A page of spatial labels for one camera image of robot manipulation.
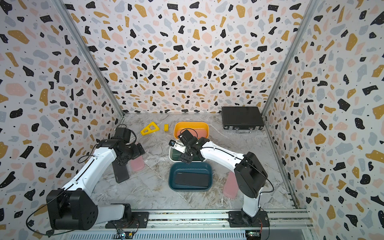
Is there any pink pencil case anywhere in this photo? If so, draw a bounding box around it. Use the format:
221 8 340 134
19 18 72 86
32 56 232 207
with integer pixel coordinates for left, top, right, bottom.
130 156 145 172
223 172 239 199
175 129 209 139

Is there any dark grey pencil case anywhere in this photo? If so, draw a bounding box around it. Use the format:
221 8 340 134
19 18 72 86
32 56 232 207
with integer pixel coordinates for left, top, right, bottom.
175 172 211 188
112 161 130 184

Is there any green pencil case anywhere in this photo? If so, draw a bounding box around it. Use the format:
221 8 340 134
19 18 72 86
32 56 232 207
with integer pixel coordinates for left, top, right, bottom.
172 149 206 163

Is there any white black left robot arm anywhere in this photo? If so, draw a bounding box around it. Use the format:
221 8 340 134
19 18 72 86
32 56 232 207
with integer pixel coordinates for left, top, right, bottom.
47 139 145 231

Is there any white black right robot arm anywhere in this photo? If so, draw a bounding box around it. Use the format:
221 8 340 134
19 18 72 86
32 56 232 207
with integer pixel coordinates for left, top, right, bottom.
169 130 269 227

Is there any yellow storage box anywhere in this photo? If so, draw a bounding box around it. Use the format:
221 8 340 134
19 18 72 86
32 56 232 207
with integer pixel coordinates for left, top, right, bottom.
174 122 209 137

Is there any white storage box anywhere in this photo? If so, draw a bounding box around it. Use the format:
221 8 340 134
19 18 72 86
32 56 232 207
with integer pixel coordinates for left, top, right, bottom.
169 142 199 164

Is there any teal storage box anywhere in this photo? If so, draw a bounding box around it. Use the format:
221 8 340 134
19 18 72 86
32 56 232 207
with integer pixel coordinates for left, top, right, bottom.
169 162 213 192

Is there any yellow triangular ruler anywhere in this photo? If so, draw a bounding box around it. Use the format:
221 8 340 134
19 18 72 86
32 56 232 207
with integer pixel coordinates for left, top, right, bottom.
141 122 160 136

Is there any black briefcase with metal latches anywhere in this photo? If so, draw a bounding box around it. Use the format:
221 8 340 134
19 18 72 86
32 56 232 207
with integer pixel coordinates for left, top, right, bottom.
221 107 265 132

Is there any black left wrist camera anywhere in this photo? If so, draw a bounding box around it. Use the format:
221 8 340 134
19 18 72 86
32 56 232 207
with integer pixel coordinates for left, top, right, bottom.
112 128 131 144

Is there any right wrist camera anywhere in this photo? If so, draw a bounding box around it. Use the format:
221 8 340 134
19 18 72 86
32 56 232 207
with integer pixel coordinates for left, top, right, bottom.
169 140 183 148

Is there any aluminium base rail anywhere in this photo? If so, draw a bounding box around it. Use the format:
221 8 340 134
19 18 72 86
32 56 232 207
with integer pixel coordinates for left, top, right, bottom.
61 209 318 240

